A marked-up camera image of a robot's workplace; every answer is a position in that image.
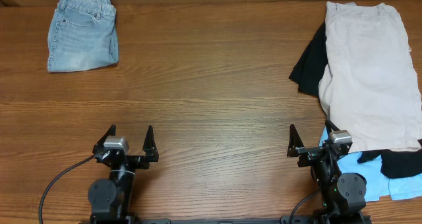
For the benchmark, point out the folded light blue jeans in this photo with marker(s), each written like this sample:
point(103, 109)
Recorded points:
point(82, 36)

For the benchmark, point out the beige shorts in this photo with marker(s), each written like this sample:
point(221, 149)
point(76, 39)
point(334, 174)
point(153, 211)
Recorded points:
point(369, 86)

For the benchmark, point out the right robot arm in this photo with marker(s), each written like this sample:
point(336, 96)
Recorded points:
point(343, 194)

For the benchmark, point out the black garment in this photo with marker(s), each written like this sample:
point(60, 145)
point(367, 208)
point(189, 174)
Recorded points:
point(309, 69)

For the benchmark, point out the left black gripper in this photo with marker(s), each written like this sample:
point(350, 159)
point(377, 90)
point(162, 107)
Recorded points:
point(130, 157)

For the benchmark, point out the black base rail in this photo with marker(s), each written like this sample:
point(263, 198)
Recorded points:
point(224, 221)

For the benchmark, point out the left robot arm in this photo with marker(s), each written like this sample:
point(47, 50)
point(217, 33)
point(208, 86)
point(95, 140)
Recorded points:
point(110, 198)

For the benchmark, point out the light blue garment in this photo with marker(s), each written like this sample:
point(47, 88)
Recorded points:
point(379, 185)

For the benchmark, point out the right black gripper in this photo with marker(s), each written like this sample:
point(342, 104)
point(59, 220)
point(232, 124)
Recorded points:
point(314, 150)

